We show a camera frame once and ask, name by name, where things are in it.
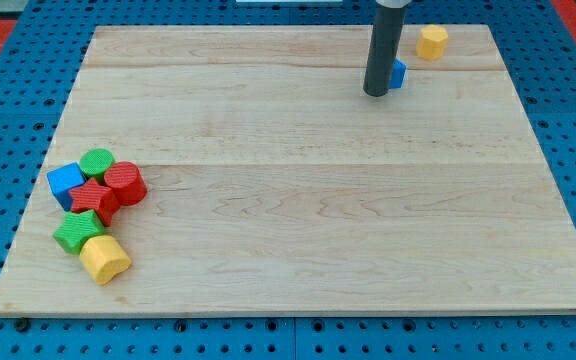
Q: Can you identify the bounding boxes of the light wooden board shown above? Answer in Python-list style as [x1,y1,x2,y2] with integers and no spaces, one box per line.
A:
[0,25,576,318]

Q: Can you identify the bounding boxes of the blue block behind rod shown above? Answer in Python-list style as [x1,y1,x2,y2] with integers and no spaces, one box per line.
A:
[389,59,407,89]

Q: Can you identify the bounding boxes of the red cylinder block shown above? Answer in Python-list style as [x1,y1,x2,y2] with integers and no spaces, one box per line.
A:
[104,161,147,206]

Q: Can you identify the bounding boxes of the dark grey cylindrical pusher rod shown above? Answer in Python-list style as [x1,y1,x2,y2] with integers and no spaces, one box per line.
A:
[363,0,410,97]

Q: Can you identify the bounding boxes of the red star block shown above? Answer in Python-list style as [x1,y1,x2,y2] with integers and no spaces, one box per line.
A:
[69,178,121,227]

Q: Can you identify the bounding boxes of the green cylinder block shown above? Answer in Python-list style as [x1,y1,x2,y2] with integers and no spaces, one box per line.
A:
[79,148,115,184]

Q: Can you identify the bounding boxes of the yellow hexagon block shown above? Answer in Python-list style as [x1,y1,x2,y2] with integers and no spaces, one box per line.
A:
[416,25,449,61]

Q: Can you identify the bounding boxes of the yellow heart block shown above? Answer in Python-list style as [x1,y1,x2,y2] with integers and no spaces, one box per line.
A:
[79,235,132,285]

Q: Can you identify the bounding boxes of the green star block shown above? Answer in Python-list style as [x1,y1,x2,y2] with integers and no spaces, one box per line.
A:
[52,210,105,255]

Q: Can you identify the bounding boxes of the blue cube block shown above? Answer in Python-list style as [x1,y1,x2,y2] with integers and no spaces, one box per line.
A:
[47,162,86,211]

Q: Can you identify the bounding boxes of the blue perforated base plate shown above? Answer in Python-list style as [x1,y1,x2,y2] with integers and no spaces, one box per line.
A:
[0,1,576,359]

